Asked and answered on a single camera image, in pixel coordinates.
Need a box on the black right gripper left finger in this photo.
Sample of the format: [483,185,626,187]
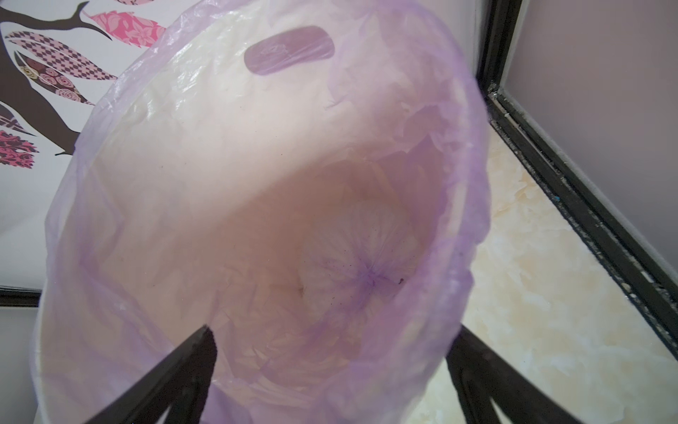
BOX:
[88,325,217,424]

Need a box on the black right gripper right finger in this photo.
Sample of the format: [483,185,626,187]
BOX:
[446,327,579,424]

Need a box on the white bin with purple liner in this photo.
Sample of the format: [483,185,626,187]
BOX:
[33,1,489,423]

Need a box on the black corner frame post right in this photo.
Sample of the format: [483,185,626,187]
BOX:
[477,1,677,355]

